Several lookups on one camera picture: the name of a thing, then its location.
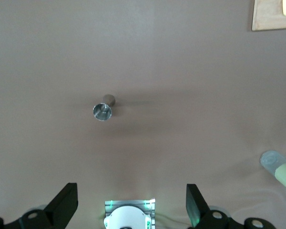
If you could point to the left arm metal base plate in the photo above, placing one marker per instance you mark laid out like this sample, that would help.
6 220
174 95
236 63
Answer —
151 207

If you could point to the green bottle with clear base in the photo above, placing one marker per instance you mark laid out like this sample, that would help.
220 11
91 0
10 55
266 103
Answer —
283 171

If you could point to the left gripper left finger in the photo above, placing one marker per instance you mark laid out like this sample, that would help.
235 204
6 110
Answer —
62 205

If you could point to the steel jigger measuring cup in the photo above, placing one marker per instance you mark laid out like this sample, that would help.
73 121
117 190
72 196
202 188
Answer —
102 113

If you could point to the brown table cover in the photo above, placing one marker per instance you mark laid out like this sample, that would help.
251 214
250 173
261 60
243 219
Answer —
157 71

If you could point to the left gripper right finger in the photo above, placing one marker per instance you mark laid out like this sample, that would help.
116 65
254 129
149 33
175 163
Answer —
196 205

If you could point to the wooden cutting board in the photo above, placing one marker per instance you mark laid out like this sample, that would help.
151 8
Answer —
267 19

